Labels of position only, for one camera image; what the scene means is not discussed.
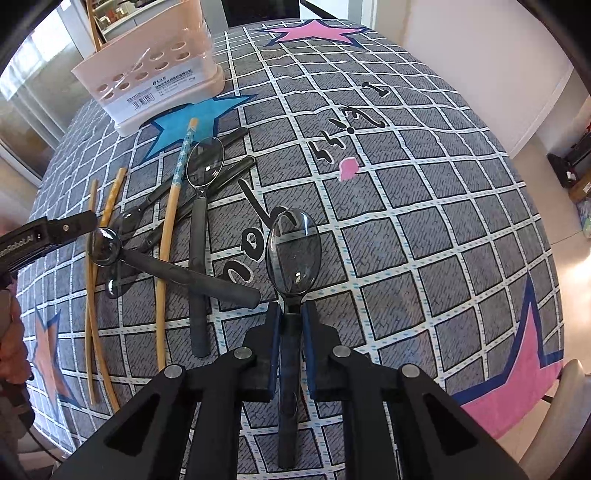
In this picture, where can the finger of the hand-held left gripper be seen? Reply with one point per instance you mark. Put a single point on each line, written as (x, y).
(69, 227)

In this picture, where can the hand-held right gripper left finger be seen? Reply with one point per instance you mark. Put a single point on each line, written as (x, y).
(275, 350)

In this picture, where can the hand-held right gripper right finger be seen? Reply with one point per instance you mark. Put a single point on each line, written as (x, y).
(308, 360)

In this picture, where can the blue patterned wooden chopstick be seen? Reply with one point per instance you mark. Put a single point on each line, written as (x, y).
(172, 207)

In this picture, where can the beige plastic utensil holder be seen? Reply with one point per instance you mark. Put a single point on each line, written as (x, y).
(152, 69)

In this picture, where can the person's left hand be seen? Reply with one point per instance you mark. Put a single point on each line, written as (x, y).
(16, 355)

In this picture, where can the sliding glass door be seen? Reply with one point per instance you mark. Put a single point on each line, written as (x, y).
(41, 92)

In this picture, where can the star print checkered tablecloth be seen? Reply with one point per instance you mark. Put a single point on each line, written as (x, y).
(415, 230)

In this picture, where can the pink paper scrap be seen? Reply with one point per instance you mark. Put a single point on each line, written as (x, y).
(348, 168)

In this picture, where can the colourful printed bag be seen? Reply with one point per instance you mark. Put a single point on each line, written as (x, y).
(585, 221)

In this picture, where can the cardboard box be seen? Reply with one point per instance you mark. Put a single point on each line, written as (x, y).
(582, 190)

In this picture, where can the black equipment case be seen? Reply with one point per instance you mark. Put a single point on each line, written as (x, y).
(577, 157)

